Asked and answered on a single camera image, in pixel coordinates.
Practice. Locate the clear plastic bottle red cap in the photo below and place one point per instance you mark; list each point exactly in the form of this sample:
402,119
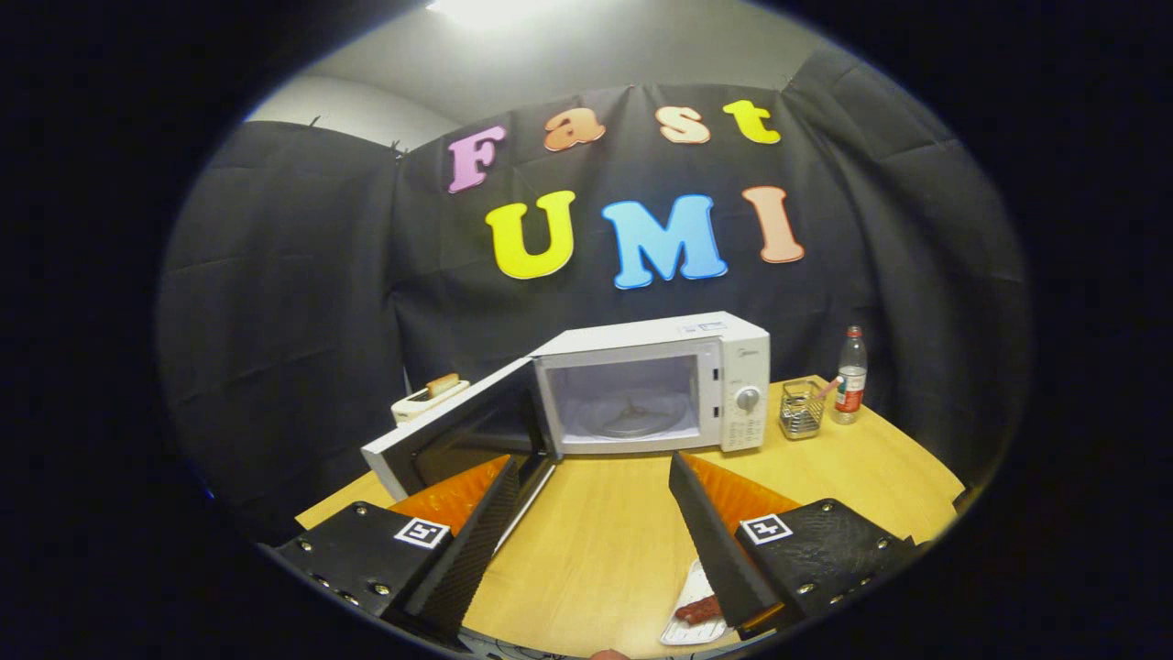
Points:
850,385

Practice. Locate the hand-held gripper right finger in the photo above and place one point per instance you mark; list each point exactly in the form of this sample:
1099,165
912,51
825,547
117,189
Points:
715,550

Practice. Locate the glass turntable plate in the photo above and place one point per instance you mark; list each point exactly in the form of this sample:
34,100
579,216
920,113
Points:
641,423

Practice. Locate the red meat piece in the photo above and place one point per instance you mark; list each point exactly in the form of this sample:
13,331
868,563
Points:
698,610

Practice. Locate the bright ceiling light panel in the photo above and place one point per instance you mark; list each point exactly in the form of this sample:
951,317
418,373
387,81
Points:
495,9

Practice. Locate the cream pop-up toaster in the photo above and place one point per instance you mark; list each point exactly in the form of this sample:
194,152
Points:
412,406

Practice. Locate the white toaster oven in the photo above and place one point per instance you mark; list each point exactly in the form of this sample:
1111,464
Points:
742,357

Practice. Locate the white ribbed plate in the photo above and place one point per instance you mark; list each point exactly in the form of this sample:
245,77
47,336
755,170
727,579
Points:
683,632

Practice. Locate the toasted bread slice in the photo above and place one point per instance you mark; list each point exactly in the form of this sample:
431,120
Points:
443,384

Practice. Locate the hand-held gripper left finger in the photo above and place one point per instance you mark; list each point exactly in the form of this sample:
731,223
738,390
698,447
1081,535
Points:
476,541

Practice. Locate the red checkered stick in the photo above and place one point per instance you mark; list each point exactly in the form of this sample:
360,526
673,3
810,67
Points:
829,387

